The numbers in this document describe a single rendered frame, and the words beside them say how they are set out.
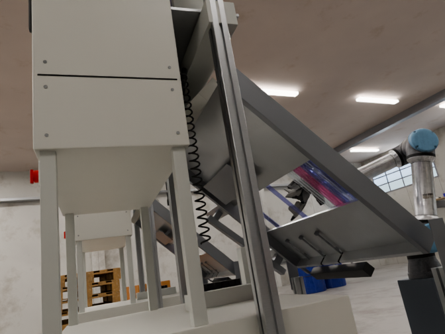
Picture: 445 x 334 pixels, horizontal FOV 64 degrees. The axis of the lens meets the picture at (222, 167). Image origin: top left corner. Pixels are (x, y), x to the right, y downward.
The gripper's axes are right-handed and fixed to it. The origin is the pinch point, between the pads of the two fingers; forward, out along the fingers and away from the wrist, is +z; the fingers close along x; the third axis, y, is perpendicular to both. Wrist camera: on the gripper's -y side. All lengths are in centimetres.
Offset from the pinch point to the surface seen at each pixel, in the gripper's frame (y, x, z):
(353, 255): -35.3, 6.5, 9.5
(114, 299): 331, -320, 70
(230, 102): -17, 75, 28
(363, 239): -38.0, 15.4, 8.0
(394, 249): -48, 19, 9
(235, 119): -20, 72, 30
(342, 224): -31.6, 20.5, 9.5
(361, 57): 233, -192, -479
